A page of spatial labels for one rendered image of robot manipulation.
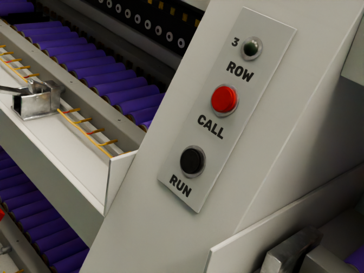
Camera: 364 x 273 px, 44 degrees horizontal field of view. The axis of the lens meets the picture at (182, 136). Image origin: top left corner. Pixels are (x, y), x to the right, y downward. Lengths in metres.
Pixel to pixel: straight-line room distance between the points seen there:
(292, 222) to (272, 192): 0.05
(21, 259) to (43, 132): 0.16
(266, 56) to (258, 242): 0.12
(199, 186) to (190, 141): 0.03
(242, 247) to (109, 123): 0.18
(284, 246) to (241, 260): 0.03
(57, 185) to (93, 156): 0.04
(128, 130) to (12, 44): 0.21
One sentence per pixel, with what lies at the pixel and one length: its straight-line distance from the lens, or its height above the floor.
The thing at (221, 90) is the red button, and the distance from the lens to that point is 0.27.
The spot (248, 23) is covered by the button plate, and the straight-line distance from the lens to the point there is 0.28.
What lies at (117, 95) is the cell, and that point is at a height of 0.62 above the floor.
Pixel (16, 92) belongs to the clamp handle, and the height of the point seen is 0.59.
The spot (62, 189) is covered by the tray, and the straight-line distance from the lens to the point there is 0.39.
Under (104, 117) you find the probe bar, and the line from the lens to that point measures 0.41.
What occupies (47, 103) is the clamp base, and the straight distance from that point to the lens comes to 0.45.
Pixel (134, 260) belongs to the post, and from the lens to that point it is 0.32.
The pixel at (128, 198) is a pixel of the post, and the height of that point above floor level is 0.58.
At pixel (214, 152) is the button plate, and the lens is 0.27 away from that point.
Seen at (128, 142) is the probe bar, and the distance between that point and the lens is 0.39.
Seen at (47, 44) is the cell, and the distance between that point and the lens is 0.57.
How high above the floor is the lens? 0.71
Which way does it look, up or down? 13 degrees down
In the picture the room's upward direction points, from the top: 27 degrees clockwise
